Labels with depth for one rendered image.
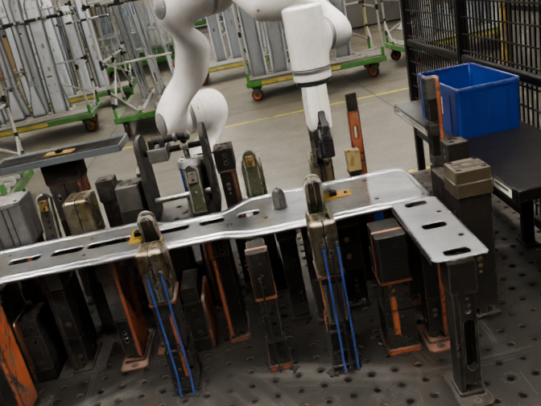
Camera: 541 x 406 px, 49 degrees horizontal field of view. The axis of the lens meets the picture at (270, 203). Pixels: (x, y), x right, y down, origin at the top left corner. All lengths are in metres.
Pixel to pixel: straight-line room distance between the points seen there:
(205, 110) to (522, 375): 1.14
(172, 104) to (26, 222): 0.53
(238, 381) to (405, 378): 0.36
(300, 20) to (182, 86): 0.59
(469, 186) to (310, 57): 0.42
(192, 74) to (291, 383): 0.90
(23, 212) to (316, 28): 0.85
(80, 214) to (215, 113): 0.56
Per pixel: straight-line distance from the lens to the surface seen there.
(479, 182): 1.29
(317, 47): 1.28
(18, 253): 1.57
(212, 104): 1.86
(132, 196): 1.56
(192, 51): 1.69
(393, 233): 1.22
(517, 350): 1.35
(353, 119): 1.51
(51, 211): 1.59
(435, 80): 1.54
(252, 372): 1.38
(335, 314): 1.23
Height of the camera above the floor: 1.50
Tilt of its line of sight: 20 degrees down
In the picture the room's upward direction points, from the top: 12 degrees counter-clockwise
